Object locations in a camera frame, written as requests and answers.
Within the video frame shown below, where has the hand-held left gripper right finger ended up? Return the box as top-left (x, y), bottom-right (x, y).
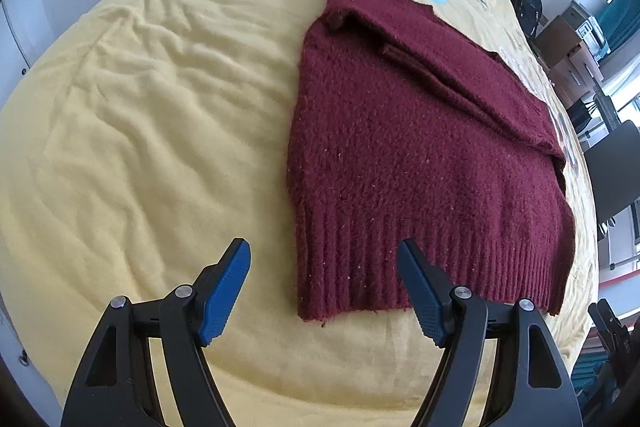
top-left (397, 238), bottom-right (585, 427)

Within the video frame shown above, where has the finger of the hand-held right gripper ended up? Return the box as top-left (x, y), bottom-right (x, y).
top-left (589, 299), bottom-right (632, 358)

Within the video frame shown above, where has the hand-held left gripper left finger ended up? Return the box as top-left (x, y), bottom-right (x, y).
top-left (61, 237), bottom-right (252, 427)

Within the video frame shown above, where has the maroon knitted sweater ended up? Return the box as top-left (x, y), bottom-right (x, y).
top-left (286, 0), bottom-right (577, 324)

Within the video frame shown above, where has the dark office chair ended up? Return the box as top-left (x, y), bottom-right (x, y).
top-left (582, 121), bottom-right (640, 228)

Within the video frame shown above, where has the yellow printed blanket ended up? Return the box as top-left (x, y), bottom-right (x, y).
top-left (0, 0), bottom-right (600, 427)

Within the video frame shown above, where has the black paper bag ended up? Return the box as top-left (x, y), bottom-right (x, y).
top-left (567, 99), bottom-right (598, 138)

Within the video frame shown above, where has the window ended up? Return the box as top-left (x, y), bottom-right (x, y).
top-left (602, 52), bottom-right (640, 118)

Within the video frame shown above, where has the wooden drawer cabinet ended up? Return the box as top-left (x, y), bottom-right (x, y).
top-left (532, 17), bottom-right (608, 108)

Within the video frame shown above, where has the grey printer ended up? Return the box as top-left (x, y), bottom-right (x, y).
top-left (560, 0), bottom-right (611, 58)

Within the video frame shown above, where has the teal curtain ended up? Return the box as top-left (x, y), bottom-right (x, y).
top-left (597, 0), bottom-right (640, 52)

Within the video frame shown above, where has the black backpack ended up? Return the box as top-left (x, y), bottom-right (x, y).
top-left (509, 0), bottom-right (543, 38)

